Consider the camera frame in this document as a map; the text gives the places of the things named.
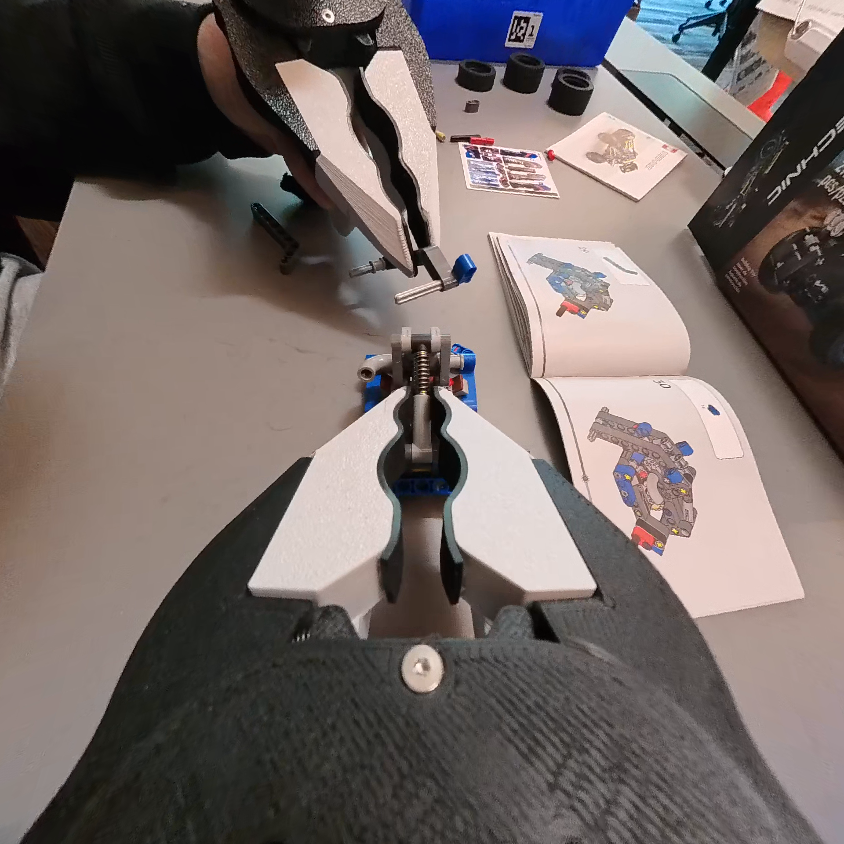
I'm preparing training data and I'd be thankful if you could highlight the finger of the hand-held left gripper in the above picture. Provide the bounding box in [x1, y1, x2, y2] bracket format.
[273, 59, 418, 278]
[359, 48, 441, 253]

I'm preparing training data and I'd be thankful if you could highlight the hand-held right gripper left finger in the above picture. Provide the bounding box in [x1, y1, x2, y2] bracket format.
[248, 388, 418, 639]

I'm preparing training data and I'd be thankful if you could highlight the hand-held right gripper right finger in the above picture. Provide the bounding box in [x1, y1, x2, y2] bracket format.
[432, 388, 598, 639]

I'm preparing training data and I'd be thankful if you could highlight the grey lego connector with blue piece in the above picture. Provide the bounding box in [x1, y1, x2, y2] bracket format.
[349, 245, 477, 306]

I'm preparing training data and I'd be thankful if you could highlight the blue grey lego assembly with spring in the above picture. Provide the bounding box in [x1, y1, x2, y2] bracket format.
[356, 326, 480, 502]

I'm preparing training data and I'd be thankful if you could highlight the person's left forearm black sleeve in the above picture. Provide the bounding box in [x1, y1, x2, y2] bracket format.
[0, 0, 294, 222]

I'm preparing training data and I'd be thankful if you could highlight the black angled lego beam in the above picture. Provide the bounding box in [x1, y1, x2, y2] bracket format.
[251, 202, 302, 275]

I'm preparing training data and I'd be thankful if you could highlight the lego sticker sheet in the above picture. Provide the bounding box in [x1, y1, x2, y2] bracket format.
[459, 141, 560, 199]

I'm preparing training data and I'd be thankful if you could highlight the open lego instruction booklet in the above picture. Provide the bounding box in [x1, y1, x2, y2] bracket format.
[488, 231, 807, 619]

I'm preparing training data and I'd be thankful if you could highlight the closed thin lego booklet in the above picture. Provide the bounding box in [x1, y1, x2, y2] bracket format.
[546, 111, 688, 203]

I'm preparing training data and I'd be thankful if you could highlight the black lego set box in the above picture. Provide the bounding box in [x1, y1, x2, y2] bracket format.
[688, 36, 844, 464]

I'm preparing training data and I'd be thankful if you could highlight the person's left hand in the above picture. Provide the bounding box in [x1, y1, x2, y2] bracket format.
[198, 13, 338, 213]

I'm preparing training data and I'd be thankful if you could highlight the blue plastic bin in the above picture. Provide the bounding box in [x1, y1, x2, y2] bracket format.
[402, 0, 635, 68]

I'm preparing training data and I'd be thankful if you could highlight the black office chair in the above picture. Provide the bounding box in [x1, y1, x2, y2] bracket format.
[671, 0, 728, 42]

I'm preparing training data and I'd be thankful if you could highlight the person's grey garment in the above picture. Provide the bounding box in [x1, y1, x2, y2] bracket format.
[0, 252, 44, 393]

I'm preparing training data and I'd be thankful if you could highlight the white printed cardboard box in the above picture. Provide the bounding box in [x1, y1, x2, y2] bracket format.
[728, 0, 844, 112]

